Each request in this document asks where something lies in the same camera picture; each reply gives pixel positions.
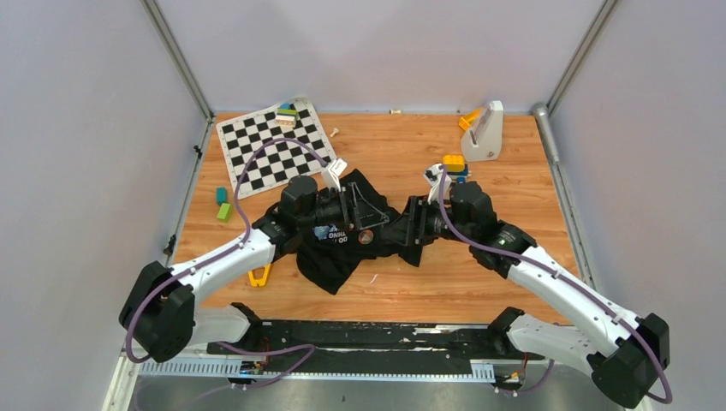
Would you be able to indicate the orange plastic piece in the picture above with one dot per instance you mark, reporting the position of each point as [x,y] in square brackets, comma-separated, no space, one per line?
[466,121]

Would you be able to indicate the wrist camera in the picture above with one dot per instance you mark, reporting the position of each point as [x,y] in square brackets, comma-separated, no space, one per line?
[331,173]
[439,181]

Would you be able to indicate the checkered chessboard mat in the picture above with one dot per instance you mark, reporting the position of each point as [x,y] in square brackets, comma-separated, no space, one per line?
[264,155]

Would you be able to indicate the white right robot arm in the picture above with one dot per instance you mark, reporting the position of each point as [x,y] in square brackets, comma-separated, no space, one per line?
[624,354]

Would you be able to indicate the black printed t-shirt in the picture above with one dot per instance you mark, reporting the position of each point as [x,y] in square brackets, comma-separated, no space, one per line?
[326,255]

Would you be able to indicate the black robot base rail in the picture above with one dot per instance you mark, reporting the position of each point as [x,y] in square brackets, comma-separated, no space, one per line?
[385,349]

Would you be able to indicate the white wedge stand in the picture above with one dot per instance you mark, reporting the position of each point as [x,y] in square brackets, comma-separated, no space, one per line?
[483,141]

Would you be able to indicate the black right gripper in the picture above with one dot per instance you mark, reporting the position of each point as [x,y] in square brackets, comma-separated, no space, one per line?
[412,223]

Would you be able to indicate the yellow triangular plastic piece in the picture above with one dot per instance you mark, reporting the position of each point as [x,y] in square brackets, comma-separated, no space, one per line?
[259,277]

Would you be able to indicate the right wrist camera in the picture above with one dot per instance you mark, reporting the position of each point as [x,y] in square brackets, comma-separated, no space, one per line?
[439,181]

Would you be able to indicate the teal toy block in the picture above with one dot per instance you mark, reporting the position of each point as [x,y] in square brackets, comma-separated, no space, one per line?
[221,195]

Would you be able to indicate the green toy block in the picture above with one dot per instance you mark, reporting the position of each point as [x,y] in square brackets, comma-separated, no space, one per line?
[224,212]

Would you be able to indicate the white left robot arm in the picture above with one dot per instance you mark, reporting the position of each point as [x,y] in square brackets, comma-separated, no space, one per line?
[163,313]

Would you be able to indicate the stacked toy blocks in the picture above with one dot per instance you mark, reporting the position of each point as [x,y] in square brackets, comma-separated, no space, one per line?
[286,115]

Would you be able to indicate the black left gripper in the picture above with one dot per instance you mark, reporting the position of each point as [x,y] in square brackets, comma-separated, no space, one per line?
[357,214]

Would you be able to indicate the round orange white brooch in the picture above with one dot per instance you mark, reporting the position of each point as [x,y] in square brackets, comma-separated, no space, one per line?
[366,236]

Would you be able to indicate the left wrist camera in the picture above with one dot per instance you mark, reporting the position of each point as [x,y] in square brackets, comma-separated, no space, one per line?
[331,173]

